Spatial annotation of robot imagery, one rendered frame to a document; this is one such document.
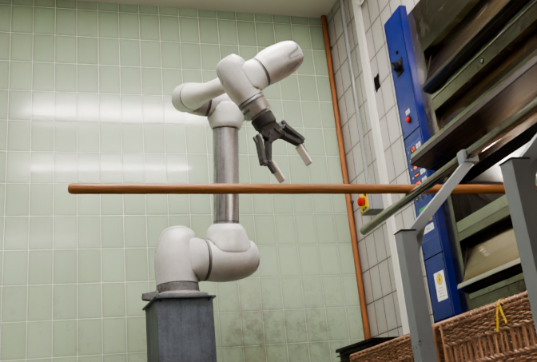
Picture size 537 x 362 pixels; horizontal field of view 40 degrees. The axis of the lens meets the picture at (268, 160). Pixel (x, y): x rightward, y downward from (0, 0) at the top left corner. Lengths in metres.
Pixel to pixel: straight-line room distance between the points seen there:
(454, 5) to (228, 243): 1.21
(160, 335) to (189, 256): 0.31
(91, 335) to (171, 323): 0.70
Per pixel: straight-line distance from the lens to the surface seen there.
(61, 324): 3.26
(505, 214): 2.55
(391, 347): 2.19
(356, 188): 2.27
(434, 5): 3.02
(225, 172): 2.83
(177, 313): 2.63
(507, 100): 2.36
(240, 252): 2.78
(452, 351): 1.91
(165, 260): 2.71
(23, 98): 3.58
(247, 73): 2.33
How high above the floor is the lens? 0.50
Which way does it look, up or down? 21 degrees up
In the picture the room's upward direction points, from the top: 6 degrees counter-clockwise
